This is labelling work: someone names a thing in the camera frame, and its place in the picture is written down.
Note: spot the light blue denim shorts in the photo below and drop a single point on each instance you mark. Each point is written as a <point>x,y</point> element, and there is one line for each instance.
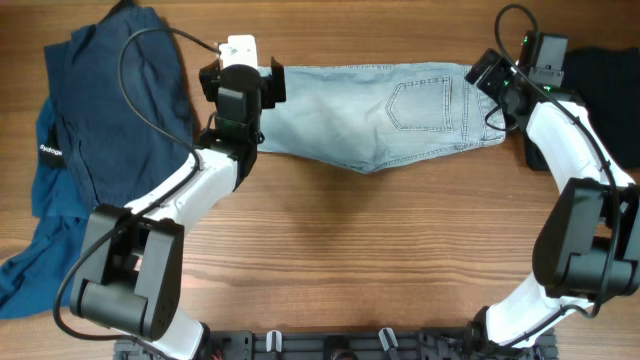
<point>367,118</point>

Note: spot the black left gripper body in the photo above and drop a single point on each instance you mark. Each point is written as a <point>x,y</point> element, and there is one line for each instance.
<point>259,91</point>

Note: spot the black folded garment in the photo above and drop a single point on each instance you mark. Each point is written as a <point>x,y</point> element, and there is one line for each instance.
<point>608,83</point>

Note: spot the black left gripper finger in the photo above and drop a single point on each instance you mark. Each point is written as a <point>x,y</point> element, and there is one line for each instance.
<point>273,88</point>
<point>209,77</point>

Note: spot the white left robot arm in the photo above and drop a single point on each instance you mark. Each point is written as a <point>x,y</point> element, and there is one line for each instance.
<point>128,276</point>

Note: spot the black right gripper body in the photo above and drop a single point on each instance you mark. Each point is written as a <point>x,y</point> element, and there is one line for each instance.
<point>499,78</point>

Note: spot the teal blue garment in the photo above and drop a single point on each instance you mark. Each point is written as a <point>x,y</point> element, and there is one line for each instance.
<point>30,279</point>

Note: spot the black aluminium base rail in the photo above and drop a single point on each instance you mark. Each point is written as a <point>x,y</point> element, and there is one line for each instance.
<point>428,344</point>

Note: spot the navy blue shirt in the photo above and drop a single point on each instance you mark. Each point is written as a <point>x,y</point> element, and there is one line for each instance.
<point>122,114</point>

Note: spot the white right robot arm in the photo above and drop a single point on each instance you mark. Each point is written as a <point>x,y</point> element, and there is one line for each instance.
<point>588,250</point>

